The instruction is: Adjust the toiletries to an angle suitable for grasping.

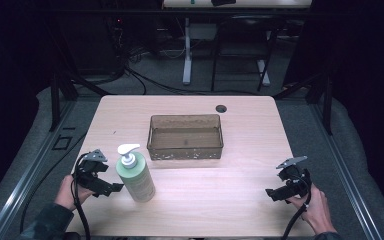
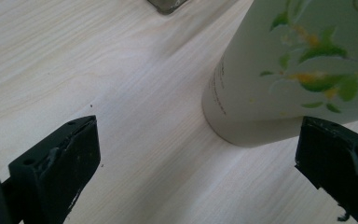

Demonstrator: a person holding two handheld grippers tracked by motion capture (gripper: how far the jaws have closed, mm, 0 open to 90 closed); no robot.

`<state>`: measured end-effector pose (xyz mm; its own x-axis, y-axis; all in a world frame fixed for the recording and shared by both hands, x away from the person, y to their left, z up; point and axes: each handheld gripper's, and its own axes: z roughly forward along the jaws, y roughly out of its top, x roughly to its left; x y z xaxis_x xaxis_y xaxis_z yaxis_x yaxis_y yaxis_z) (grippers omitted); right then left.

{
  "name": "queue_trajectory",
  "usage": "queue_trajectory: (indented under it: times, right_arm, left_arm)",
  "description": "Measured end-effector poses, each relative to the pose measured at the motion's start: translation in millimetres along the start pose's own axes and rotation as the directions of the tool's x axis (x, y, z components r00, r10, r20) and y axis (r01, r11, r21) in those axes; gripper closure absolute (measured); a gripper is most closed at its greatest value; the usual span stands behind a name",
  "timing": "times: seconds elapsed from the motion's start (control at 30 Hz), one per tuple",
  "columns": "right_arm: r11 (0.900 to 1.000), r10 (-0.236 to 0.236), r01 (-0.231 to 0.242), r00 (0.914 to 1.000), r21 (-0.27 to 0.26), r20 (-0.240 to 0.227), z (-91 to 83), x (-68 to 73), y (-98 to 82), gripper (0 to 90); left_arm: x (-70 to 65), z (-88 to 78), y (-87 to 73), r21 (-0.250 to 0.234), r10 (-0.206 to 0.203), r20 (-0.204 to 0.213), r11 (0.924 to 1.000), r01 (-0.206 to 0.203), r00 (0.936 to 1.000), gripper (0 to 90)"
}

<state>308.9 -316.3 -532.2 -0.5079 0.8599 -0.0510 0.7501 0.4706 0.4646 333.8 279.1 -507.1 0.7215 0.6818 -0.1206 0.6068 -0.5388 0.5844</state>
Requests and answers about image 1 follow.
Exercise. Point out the white desk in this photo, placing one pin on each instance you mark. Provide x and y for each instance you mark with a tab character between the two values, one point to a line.
236	3

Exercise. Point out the aluminium floor rail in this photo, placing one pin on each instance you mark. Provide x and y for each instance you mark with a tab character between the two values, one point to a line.
26	173
346	173

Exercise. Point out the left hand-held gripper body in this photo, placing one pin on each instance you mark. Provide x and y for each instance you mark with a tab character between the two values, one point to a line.
88	173

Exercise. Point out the brown transparent plastic bin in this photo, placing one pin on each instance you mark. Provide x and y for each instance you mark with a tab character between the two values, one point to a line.
185	140

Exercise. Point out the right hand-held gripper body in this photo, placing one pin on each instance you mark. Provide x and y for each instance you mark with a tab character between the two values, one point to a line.
295	181

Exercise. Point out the green pump bottle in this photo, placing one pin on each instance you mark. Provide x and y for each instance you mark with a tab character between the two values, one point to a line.
136	180

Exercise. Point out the black frame post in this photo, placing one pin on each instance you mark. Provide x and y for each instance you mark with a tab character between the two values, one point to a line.
54	103
327	105

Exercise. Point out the black chair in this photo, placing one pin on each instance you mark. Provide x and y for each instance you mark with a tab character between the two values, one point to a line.
243	36

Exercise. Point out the black equipment rack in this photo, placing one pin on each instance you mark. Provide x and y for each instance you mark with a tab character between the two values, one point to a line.
90	43

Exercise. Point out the black device on desk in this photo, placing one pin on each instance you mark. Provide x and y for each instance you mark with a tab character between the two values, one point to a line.
223	2

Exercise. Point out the person's right hand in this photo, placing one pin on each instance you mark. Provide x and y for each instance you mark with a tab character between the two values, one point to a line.
315	210

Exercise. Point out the person's left hand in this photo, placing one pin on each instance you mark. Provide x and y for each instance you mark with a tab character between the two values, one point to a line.
67	193

